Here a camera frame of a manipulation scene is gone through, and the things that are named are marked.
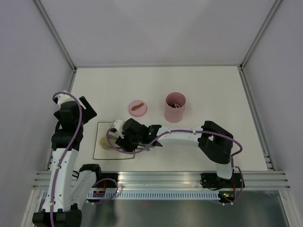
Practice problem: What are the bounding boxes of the pink lid with brown strap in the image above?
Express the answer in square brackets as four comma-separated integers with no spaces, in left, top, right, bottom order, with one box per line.
[128,100,148,117]

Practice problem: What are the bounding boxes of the pink cylindrical lunch box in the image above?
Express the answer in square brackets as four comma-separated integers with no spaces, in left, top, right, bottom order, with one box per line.
[164,92,186,123]

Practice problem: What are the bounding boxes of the aluminium frame post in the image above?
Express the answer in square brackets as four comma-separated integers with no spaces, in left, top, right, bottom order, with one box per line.
[239,0,285,70]
[33,0,77,71]

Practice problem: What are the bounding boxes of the sushi roll black side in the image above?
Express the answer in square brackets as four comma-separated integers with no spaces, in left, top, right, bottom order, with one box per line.
[171,103,182,108]

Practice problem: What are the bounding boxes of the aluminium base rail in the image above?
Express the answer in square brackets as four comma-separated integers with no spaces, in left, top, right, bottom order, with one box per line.
[33,171,291,190]

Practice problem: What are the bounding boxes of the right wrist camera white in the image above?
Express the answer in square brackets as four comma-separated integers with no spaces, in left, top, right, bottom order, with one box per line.
[110,120,125,138]

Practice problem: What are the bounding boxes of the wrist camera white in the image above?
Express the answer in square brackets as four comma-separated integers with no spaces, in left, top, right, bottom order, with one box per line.
[110,120,125,138]
[53,91,73,107]

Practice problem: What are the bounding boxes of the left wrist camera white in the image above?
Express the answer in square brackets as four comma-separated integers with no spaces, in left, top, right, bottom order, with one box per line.
[53,91,73,107]

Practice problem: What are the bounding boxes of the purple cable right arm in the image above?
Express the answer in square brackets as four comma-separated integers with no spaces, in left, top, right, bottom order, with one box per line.
[106,127,244,190]

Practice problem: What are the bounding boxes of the right aluminium frame post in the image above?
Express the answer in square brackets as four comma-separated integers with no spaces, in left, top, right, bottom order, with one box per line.
[239,0,285,70]

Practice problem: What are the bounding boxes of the steel food tongs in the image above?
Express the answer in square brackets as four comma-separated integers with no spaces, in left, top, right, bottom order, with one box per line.
[105,135,145,151]

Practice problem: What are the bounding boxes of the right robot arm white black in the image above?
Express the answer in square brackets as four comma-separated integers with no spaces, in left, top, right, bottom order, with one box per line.
[109,118,245,191]

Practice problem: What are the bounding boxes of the left aluminium frame post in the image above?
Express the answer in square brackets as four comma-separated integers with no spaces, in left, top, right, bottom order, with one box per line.
[33,0,77,71]

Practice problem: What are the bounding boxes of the round beige bun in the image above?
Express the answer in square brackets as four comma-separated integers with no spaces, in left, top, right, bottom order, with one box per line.
[99,137,111,149]

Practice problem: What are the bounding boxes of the white square plate black rim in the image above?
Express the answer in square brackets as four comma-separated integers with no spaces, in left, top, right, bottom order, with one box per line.
[93,122,135,160]

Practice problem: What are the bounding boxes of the white slotted cable duct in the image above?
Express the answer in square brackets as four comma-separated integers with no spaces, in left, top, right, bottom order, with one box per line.
[87,190,220,201]

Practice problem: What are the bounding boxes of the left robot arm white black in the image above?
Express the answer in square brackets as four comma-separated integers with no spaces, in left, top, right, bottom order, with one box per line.
[32,91,103,227]

